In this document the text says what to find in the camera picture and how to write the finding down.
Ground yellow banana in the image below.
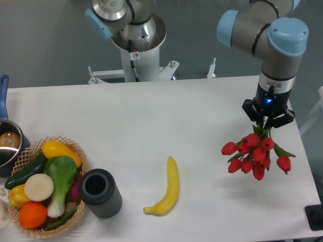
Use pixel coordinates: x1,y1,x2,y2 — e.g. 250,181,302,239
143,156,180,216

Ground blue handled saucepan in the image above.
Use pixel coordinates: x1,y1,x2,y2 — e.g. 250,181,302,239
1,75,30,177

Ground black device at edge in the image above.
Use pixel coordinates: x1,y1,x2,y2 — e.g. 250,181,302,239
304,204,322,231

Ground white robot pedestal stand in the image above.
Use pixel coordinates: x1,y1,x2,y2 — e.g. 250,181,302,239
88,46,180,84

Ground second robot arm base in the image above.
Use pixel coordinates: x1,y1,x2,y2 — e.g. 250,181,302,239
85,1,167,52

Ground green bean pod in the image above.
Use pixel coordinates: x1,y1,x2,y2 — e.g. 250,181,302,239
43,207,77,231

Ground green bok choy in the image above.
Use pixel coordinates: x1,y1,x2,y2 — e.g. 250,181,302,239
44,156,77,218

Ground yellow bell pepper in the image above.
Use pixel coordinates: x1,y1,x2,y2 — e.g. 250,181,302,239
8,184,30,208

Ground white garlic piece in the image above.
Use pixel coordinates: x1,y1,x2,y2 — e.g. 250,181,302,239
0,188,7,197

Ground purple radish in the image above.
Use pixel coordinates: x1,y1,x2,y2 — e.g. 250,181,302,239
69,171,82,200

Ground dark grey ribbed vase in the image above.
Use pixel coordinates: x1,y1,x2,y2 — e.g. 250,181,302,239
78,168,123,218

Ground black cable on pedestal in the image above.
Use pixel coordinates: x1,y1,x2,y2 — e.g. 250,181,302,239
127,39,140,83

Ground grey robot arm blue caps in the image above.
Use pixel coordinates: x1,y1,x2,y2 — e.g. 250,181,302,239
217,1,309,129

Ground green cucumber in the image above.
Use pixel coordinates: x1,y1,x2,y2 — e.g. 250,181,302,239
5,152,47,190

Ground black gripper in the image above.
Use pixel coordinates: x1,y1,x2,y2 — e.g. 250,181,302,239
242,83,295,127

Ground red tulip bouquet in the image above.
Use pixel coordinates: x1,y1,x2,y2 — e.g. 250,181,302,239
221,125,296,180

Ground orange fruit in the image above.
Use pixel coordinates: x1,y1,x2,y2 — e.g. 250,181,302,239
19,202,47,229

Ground yellow squash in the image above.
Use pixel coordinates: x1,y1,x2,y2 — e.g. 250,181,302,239
41,140,82,168

